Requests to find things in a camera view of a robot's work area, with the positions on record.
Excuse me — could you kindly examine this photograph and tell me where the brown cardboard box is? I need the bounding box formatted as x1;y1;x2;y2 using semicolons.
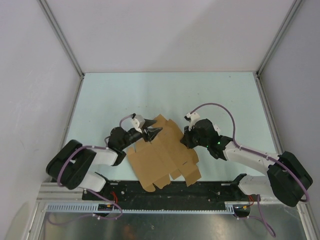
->
126;114;202;192

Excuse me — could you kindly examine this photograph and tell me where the purple cable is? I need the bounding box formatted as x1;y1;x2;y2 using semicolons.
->
47;113;141;226
188;102;309;238

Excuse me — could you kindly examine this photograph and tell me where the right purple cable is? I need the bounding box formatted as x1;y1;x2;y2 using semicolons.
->
188;102;309;238

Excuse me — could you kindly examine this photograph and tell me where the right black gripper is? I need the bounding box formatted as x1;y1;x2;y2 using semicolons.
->
180;124;209;150

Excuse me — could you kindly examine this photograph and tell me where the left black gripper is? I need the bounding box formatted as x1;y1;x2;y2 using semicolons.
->
119;118;162;150

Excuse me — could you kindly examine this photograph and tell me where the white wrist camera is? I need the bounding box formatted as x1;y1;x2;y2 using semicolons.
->
184;112;201;131
130;113;146;133

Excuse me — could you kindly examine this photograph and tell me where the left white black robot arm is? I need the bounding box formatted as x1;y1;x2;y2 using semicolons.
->
45;114;163;200

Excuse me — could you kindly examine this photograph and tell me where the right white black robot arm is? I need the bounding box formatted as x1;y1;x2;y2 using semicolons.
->
180;117;313;207

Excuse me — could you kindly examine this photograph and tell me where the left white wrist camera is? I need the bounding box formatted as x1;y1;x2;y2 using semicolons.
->
130;113;146;133

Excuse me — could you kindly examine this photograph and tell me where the aluminium frame rail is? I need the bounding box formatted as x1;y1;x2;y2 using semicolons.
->
36;182;306;204

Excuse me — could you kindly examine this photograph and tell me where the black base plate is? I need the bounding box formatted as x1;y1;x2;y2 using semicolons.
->
75;180;257;213

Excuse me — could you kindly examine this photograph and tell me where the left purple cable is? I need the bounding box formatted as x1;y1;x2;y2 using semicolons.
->
47;113;141;226

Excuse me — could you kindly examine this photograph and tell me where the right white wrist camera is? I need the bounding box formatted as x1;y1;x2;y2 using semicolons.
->
184;112;201;131

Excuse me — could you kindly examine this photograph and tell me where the perforated cable duct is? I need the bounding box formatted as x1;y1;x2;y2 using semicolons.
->
44;201;256;215

